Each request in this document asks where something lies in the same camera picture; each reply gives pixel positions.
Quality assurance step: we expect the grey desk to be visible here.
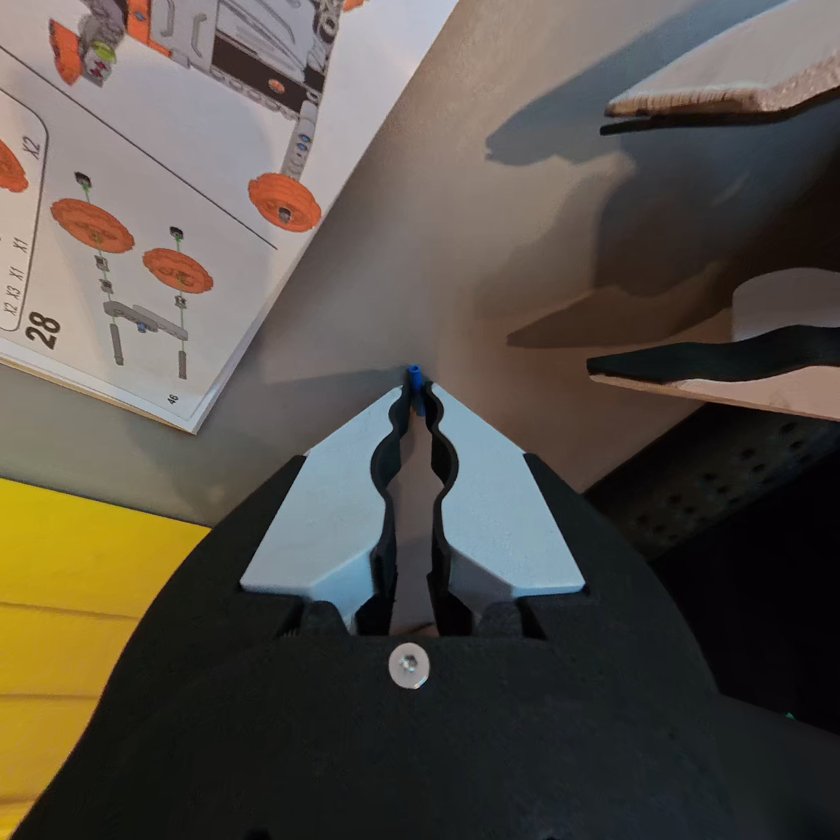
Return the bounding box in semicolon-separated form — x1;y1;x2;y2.
0;0;840;526

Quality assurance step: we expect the yellow plastic bin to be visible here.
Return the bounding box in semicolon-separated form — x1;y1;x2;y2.
0;478;211;821

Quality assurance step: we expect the instruction booklet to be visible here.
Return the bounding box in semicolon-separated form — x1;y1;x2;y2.
0;0;460;434

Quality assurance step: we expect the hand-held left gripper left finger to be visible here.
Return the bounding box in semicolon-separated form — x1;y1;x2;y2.
238;386;414;636

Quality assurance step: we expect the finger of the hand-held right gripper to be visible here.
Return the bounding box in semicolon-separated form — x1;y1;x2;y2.
586;268;840;422
600;0;840;137

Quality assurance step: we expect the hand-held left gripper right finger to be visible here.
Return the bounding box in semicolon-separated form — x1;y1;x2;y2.
423;381;587;637

